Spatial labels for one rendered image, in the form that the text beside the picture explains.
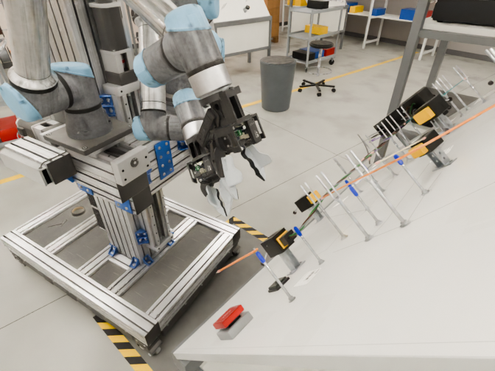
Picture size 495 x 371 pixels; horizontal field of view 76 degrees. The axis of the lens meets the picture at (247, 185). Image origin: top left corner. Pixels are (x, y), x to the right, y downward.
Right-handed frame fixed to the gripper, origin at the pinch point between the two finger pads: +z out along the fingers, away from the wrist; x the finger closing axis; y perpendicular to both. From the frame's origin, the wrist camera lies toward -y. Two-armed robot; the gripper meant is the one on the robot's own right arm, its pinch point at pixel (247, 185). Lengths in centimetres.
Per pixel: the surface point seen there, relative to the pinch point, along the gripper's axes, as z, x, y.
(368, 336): 6.0, -20.6, 36.9
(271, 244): 13.3, -2.1, 2.7
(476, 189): 4.9, 6.5, 39.1
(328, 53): -21, 505, -302
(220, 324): 17.4, -21.2, 5.2
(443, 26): -12, 103, 9
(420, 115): 6, 54, 15
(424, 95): 7, 81, 6
